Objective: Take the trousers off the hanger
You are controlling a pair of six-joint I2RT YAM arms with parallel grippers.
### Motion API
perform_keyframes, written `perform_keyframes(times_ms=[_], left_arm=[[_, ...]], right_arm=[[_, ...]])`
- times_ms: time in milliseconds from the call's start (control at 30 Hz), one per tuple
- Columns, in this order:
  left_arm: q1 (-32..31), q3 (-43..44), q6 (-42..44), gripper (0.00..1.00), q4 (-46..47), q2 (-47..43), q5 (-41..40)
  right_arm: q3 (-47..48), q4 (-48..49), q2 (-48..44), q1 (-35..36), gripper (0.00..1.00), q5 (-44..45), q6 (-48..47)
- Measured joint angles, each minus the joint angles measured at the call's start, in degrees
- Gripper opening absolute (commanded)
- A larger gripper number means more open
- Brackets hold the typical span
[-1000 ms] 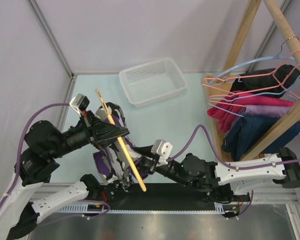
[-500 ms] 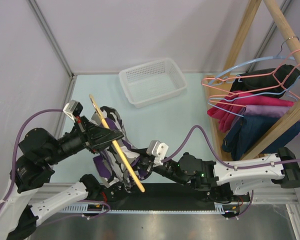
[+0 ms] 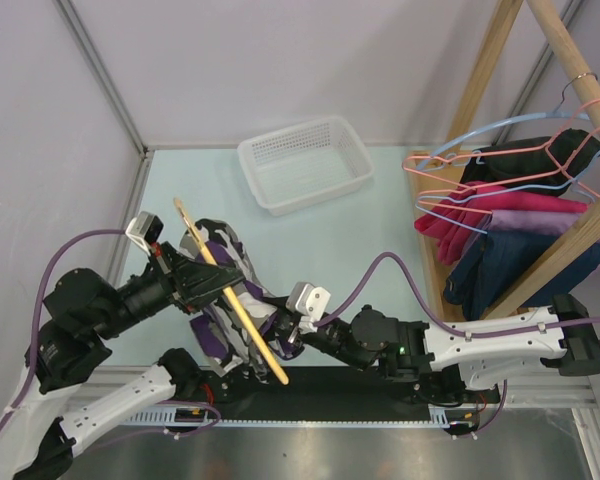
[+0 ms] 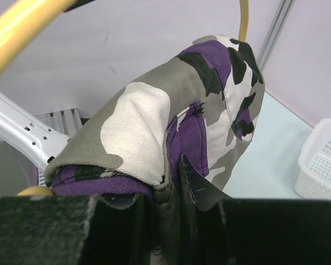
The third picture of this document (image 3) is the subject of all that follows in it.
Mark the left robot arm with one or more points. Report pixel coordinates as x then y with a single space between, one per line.
38 438

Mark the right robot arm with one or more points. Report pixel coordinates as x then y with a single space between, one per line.
444 363

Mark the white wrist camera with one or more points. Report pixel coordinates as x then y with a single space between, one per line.
309 302
144 230

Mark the pink garment on hanger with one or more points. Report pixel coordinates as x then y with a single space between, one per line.
503 219

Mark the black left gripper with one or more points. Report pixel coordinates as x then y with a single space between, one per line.
188 281

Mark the white plastic basket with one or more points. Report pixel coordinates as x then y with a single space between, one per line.
306 164

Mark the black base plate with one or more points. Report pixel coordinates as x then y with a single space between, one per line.
338 393

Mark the lilac garment on hanger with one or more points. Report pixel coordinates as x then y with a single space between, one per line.
546 223

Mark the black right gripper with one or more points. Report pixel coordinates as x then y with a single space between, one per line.
289 328

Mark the yellow clothes hanger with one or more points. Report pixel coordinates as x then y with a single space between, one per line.
232 298

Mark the black garment on hanger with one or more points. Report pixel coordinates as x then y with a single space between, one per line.
526 161

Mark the white cable duct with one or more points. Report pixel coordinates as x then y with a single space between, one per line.
172 417

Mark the aluminium corner post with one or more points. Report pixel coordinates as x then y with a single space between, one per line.
94 61

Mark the pink wire hanger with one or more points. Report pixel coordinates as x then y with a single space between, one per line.
452 204
450 160

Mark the wooden clothes rack frame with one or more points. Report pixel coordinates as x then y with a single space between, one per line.
586 230

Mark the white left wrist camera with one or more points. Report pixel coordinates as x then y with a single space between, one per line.
144 230

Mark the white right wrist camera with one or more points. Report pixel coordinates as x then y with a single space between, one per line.
309 302

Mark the dark blue denim garment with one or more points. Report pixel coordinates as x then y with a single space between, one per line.
496 260

